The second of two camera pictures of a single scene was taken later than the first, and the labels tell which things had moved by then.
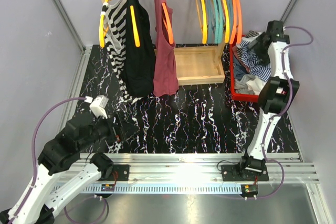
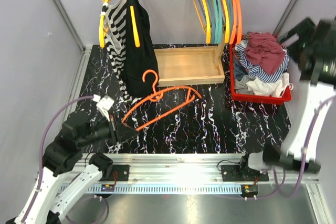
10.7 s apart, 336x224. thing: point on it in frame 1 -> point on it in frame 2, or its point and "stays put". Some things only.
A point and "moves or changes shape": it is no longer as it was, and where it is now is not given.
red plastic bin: x=238 y=96 stays put
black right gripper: x=264 y=59 -> x=304 y=30
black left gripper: x=123 y=130 stays put
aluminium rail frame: x=198 y=168 stays put
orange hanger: x=167 y=20 -> x=188 y=99
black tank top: x=138 y=76 stays put
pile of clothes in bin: x=249 y=73 stays put
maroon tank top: x=166 y=73 moves or changes shape
